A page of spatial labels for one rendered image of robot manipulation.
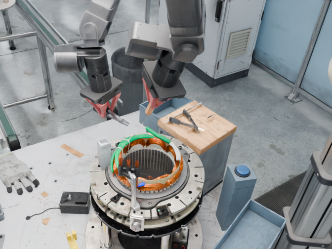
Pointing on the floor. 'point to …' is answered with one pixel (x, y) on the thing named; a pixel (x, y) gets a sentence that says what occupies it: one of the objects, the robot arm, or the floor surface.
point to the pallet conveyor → (5, 132)
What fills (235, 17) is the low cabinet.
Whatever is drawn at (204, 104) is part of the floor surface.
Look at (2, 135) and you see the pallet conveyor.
